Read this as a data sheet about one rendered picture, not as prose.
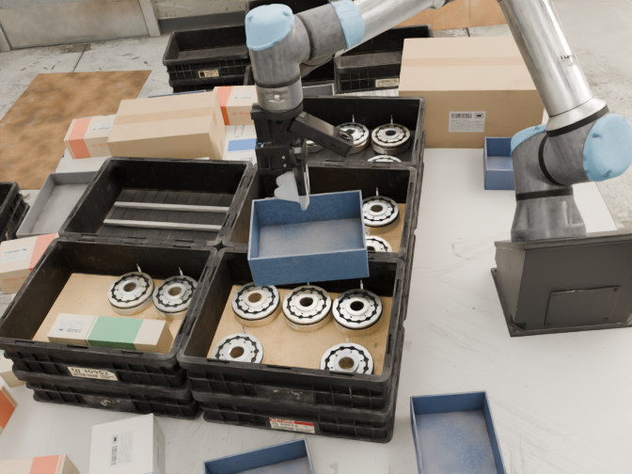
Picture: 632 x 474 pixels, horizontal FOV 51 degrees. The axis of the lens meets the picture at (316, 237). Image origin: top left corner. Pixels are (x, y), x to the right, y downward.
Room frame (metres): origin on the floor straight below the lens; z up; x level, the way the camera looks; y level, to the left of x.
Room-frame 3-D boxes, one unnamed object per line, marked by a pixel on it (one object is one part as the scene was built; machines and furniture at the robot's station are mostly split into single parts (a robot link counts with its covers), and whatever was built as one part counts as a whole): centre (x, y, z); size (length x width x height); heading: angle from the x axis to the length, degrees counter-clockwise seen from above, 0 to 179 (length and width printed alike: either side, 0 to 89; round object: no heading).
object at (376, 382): (0.83, 0.06, 0.92); 0.40 x 0.30 x 0.02; 73
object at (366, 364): (0.73, -0.02, 0.86); 0.10 x 0.10 x 0.01
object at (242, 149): (1.53, 0.16, 0.75); 0.20 x 0.12 x 0.09; 174
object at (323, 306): (0.90, 0.04, 0.86); 0.10 x 0.10 x 0.01
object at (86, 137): (1.83, 0.66, 0.74); 0.16 x 0.12 x 0.07; 85
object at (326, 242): (0.84, 0.01, 1.10); 0.20 x 0.15 x 0.07; 85
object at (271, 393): (0.83, 0.06, 0.87); 0.40 x 0.30 x 0.11; 73
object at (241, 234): (1.12, -0.03, 0.87); 0.40 x 0.30 x 0.11; 73
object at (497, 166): (1.39, -0.59, 0.74); 0.20 x 0.15 x 0.07; 75
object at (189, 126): (1.70, 0.40, 0.78); 0.30 x 0.22 x 0.16; 85
